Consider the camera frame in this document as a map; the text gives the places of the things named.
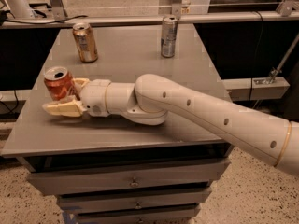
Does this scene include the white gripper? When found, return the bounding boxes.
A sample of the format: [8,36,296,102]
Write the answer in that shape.
[42,78,111,117]

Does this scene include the top grey drawer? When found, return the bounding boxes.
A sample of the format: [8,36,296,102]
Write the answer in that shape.
[28,159,230,195]

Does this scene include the bottom grey drawer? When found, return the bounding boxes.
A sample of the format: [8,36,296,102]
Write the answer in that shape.
[76,204,200,224]

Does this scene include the grey drawer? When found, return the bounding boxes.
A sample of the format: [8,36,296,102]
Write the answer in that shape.
[76,204,200,224]
[28,159,230,195]
[58,187,211,214]

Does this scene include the silver blue redbull can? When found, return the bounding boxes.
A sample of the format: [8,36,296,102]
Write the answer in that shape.
[161,15,178,58]

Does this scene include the black hanging cable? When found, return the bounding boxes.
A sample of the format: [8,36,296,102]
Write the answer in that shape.
[248,10,264,102]

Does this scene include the white pipe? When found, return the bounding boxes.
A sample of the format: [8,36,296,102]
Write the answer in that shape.
[4,0,36,19]

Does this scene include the black cable on rail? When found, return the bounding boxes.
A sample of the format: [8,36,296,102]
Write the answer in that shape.
[0,10,89,26]

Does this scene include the red coke can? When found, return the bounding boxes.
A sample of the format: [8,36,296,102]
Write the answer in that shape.
[44,66,78,101]

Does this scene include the grey drawer cabinet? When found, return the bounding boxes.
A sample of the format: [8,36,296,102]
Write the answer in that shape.
[0,23,249,224]

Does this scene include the grey metal rail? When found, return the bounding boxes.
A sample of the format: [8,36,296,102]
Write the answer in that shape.
[0,11,299,29]

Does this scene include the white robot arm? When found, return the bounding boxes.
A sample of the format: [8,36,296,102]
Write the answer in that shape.
[43,74,299,176]

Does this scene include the gold brown soda can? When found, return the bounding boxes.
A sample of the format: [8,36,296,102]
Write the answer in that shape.
[73,22,98,63]

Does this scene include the middle grey drawer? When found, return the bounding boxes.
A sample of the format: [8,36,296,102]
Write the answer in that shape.
[58,187,211,214]

